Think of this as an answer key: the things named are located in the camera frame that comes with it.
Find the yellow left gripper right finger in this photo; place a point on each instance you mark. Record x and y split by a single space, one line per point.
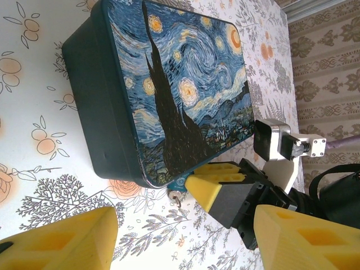
309 242

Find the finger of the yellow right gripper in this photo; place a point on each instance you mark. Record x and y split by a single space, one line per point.
219 168
208 185

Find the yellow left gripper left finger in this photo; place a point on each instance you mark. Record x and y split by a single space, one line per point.
64 242

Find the blue padlock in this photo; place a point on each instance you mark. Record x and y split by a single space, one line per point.
178 184

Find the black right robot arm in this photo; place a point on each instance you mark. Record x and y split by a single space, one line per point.
337 199

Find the starry night tin box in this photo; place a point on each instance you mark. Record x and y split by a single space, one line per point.
112 112

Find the floral print tablecloth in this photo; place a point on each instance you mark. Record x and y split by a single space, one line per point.
36 84

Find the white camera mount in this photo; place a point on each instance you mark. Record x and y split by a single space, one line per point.
284 174

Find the aluminium rail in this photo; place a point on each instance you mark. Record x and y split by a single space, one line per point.
298 9

